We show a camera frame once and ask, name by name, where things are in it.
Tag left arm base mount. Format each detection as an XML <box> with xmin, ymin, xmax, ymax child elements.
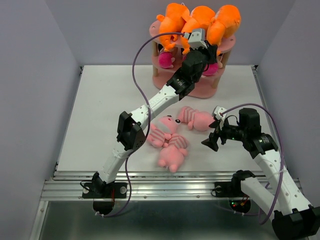
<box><xmin>80</xmin><ymin>180</ymin><xmax>128</xmax><ymax>218</ymax></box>

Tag orange shark plush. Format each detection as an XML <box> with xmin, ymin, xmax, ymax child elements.
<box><xmin>156</xmin><ymin>3</ymin><xmax>190</xmax><ymax>52</ymax></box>
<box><xmin>180</xmin><ymin>6</ymin><xmax>216</xmax><ymax>55</ymax></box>

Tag boy doll pink pants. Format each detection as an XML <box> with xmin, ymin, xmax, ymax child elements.
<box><xmin>158</xmin><ymin>50</ymin><xmax>175</xmax><ymax>69</ymax></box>
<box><xmin>202</xmin><ymin>56</ymin><xmax>223</xmax><ymax>76</ymax></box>

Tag pink three-tier shelf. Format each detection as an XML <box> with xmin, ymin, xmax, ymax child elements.
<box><xmin>151</xmin><ymin>35</ymin><xmax>236</xmax><ymax>99</ymax></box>

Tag pink striped plush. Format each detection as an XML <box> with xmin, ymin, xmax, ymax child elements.
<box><xmin>157</xmin><ymin>133</ymin><xmax>189</xmax><ymax>173</ymax></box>
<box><xmin>177</xmin><ymin>106</ymin><xmax>215</xmax><ymax>132</ymax></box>

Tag plain orange plush toy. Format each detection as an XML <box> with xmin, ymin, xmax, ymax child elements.
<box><xmin>204</xmin><ymin>4</ymin><xmax>242</xmax><ymax>47</ymax></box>

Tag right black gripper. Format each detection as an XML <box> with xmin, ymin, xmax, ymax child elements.
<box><xmin>200</xmin><ymin>117</ymin><xmax>247</xmax><ymax>151</ymax></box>

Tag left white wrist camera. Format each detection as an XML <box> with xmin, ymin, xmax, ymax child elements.
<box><xmin>183</xmin><ymin>28</ymin><xmax>207</xmax><ymax>50</ymax></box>

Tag aluminium rail frame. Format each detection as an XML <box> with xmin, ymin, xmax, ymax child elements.
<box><xmin>29</xmin><ymin>65</ymin><xmax>315</xmax><ymax>240</ymax></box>

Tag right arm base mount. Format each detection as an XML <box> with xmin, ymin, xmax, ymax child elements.
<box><xmin>211</xmin><ymin>170</ymin><xmax>258</xmax><ymax>217</ymax></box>

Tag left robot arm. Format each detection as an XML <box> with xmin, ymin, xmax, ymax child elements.
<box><xmin>91</xmin><ymin>44</ymin><xmax>218</xmax><ymax>198</ymax></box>

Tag pink plush with face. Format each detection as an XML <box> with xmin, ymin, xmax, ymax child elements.
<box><xmin>146</xmin><ymin>115</ymin><xmax>181</xmax><ymax>148</ymax></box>

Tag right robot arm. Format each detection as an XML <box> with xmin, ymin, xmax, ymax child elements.
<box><xmin>202</xmin><ymin>103</ymin><xmax>320</xmax><ymax>240</ymax></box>

